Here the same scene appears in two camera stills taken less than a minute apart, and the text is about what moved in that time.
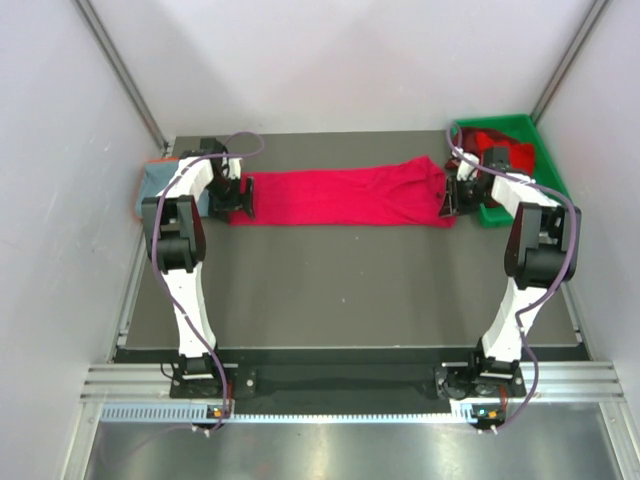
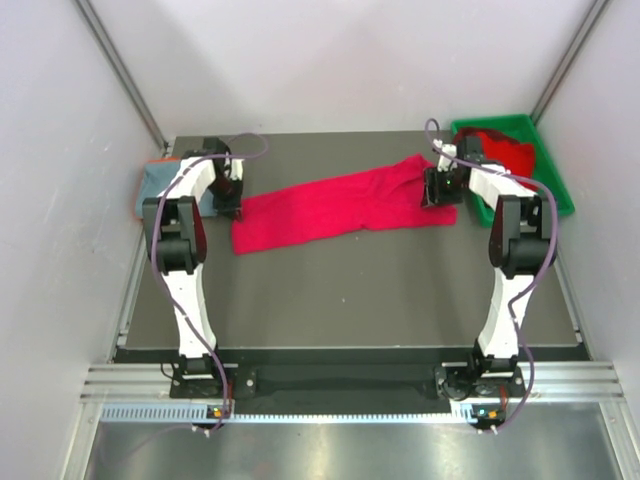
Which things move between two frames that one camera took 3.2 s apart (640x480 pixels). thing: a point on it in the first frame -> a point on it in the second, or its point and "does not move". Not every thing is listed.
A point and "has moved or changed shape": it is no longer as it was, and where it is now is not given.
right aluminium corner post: [566, 59] does not move
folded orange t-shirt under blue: [163, 159] does not move
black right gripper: [452, 200] -> [431, 179]
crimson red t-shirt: [406, 195] has moved or changed shape
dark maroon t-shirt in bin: [465, 139] does not move
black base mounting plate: [323, 389] does not move
